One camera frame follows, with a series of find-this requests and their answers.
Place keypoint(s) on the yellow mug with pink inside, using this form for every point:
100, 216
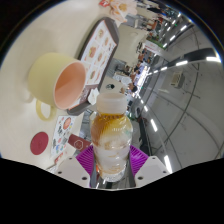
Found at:
46, 80

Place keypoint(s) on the clear plastic drink bottle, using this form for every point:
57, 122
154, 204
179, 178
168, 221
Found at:
111, 140

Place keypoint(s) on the colourful printed leaflet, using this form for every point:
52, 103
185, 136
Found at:
63, 133

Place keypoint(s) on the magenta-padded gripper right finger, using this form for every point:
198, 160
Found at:
150, 168

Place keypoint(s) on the ceiling air conditioner unit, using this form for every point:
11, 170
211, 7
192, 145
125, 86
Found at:
176, 79

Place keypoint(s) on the crumpled white napkin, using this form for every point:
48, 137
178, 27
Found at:
93, 96

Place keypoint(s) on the beige chair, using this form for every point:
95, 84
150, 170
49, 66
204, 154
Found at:
115, 81
131, 41

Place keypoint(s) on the brown tray with paper liner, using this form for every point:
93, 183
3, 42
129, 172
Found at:
100, 50

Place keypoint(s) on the ceiling lights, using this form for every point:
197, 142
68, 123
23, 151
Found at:
181, 63

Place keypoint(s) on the flat round red coaster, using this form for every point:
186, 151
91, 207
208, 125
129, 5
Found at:
39, 143

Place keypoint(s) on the small red sachet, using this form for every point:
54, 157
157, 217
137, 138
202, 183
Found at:
58, 159
103, 2

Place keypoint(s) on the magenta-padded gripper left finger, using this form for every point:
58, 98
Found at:
74, 170

